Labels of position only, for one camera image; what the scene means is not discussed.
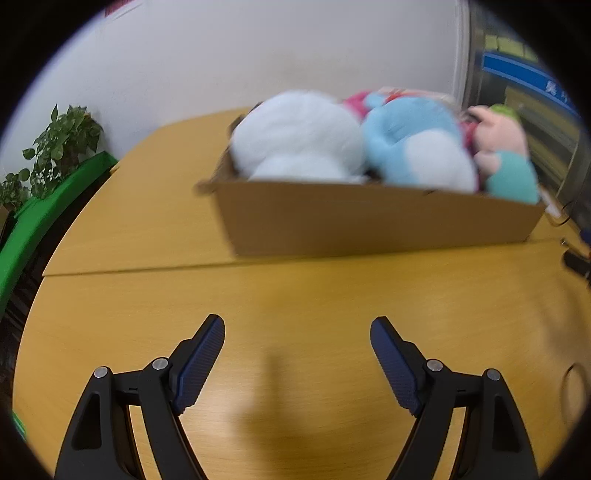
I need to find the small green potted plant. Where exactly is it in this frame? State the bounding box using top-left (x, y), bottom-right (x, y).
top-left (0, 168), bottom-right (33, 212)

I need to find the blue plush toy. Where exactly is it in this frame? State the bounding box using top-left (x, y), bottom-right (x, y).
top-left (360, 91), bottom-right (479, 193)

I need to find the glass door with metal frame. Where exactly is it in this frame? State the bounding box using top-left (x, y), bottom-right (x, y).
top-left (462, 0), bottom-right (589, 217)

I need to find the black cable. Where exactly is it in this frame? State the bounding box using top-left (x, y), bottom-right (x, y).
top-left (551, 199), bottom-right (579, 228)

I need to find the blue door sign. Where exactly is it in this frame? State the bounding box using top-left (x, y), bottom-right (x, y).
top-left (481, 51), bottom-right (581, 121)

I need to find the large green potted plant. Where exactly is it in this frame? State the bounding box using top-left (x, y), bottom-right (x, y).
top-left (22, 105), bottom-right (105, 186)

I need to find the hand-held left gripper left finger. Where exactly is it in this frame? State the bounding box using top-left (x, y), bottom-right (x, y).
top-left (54, 314), bottom-right (226, 480)

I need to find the pink pig plush toy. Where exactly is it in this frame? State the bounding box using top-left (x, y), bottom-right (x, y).
top-left (461, 104), bottom-right (541, 205)

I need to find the red wall notice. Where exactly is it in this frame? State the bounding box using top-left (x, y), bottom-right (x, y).
top-left (104, 0), bottom-right (145, 19)

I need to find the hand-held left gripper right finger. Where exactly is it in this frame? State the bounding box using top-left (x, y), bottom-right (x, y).
top-left (370, 316), bottom-right (540, 480)

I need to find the brown cardboard box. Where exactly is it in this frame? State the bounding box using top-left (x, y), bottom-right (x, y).
top-left (194, 108), bottom-right (548, 258)

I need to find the green table cloth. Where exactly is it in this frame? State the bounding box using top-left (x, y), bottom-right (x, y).
top-left (0, 152), bottom-right (120, 317)

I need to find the white plush toy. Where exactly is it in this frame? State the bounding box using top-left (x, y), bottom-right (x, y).
top-left (229, 90), bottom-right (368, 182)

